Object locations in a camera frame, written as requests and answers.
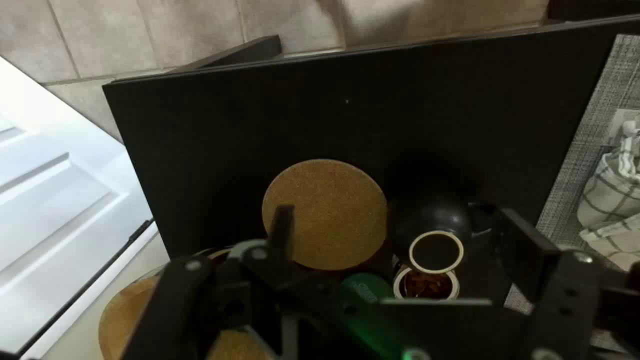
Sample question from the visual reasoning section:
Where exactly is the white stove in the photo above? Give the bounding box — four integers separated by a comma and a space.
0, 58, 158, 360

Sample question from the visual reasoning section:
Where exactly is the black mug white rim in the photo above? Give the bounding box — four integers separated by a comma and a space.
390, 194, 472, 275

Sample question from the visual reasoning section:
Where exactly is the black table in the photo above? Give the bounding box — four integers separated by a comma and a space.
103, 17, 638, 257

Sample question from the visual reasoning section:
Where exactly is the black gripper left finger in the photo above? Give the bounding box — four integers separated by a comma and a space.
267, 204, 294, 265

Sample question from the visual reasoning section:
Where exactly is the white checkered cloth bundle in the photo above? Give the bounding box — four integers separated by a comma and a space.
573, 118, 640, 233

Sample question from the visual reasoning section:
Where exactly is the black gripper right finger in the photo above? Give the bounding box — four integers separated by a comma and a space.
497, 208, 559, 303

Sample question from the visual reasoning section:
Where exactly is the large wooden bowl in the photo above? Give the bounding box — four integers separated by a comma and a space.
97, 269, 276, 360

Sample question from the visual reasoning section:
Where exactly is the small patterned cup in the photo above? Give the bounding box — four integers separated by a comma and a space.
391, 269, 459, 300

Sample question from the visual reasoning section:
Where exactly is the round cork coaster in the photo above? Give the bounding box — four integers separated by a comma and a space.
261, 159, 387, 272

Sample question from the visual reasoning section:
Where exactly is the grey checkered place mat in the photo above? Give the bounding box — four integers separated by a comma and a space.
538, 34, 640, 271

